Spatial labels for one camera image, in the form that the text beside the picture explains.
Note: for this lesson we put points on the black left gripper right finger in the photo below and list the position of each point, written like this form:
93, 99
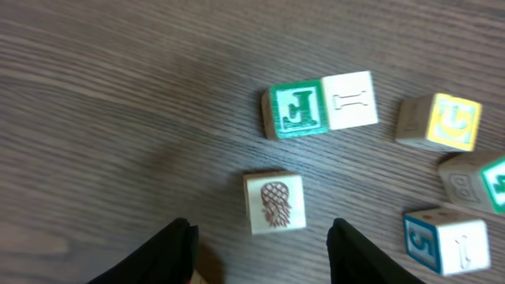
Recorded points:
354, 259

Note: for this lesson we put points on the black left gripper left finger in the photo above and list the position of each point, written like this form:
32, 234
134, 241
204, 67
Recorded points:
169, 257

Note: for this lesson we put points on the white red picture block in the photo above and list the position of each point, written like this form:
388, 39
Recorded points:
274, 202

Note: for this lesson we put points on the green 4 wooden block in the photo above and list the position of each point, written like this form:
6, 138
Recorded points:
475, 180

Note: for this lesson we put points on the white block green 2 side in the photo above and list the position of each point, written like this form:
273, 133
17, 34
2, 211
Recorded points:
350, 100

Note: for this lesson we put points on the white X wooden block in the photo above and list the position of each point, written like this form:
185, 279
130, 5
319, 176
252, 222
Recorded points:
446, 241

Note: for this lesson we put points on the green top corner block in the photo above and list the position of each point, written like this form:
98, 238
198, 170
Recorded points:
294, 110

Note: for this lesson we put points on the small yellow top block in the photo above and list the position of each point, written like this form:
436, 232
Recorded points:
439, 122

